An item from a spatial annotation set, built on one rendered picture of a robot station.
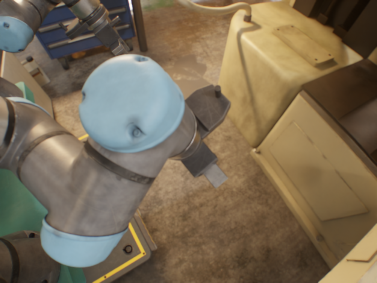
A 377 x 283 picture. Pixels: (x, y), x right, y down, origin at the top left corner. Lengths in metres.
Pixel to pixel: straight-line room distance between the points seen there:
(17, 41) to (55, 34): 1.40
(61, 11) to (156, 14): 1.28
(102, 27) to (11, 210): 0.49
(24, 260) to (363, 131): 1.06
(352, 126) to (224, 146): 0.75
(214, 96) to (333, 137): 0.70
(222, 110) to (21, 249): 0.40
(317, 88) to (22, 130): 0.95
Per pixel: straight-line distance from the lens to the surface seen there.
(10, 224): 0.55
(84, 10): 0.60
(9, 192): 0.58
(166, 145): 0.16
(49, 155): 0.20
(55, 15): 1.85
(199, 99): 0.27
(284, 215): 1.29
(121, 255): 0.84
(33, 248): 0.44
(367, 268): 0.60
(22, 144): 0.23
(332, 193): 1.06
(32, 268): 0.43
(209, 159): 0.29
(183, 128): 0.17
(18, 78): 1.43
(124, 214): 0.18
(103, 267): 0.86
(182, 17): 2.66
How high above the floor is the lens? 1.12
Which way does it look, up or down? 62 degrees down
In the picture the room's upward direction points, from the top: 5 degrees clockwise
